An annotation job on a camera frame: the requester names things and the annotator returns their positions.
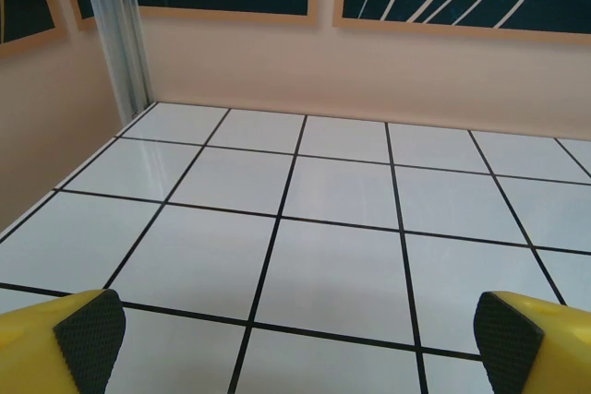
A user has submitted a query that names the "aluminium corner post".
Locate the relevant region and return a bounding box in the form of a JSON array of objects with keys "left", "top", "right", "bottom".
[{"left": 77, "top": 0, "right": 153, "bottom": 119}]

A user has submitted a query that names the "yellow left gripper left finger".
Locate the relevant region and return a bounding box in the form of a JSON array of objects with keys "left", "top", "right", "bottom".
[{"left": 0, "top": 288, "right": 127, "bottom": 394}]

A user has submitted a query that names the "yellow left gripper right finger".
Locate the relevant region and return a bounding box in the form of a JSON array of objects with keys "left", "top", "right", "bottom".
[{"left": 473, "top": 291, "right": 591, "bottom": 394}]

